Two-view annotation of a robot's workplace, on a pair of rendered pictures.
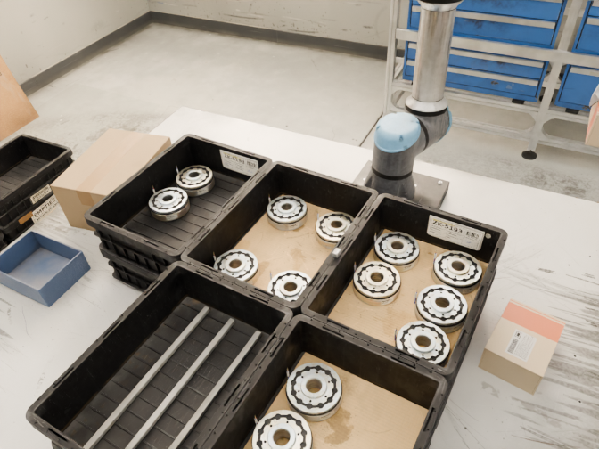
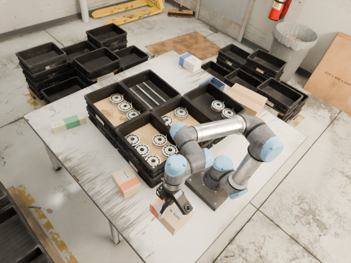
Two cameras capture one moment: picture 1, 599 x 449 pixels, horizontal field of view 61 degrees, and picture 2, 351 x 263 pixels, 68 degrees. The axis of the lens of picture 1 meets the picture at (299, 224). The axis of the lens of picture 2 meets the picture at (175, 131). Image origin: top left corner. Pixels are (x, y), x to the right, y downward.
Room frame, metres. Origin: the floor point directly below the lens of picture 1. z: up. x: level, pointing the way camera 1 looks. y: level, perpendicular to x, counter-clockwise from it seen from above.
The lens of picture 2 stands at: (0.97, -1.26, 2.21)
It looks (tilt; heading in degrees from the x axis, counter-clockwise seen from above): 48 degrees down; 98
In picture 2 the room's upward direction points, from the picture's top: 9 degrees clockwise
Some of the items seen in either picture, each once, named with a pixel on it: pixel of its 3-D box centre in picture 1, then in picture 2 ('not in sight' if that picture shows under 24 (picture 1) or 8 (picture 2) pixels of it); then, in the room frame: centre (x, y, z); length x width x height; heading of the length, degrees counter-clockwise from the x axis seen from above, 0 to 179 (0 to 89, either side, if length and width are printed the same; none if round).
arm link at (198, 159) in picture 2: not in sight; (195, 157); (0.97, -0.63, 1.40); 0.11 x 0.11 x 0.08; 43
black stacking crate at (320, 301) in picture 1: (406, 288); (151, 143); (0.67, -0.22, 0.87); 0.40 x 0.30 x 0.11; 147
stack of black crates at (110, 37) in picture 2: not in sight; (108, 48); (-0.43, 1.43, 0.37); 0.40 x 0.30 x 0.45; 60
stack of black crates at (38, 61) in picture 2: not in sight; (46, 71); (-0.83, 0.74, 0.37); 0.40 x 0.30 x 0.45; 60
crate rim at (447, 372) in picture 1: (409, 272); (151, 139); (0.67, -0.22, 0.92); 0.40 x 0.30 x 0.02; 147
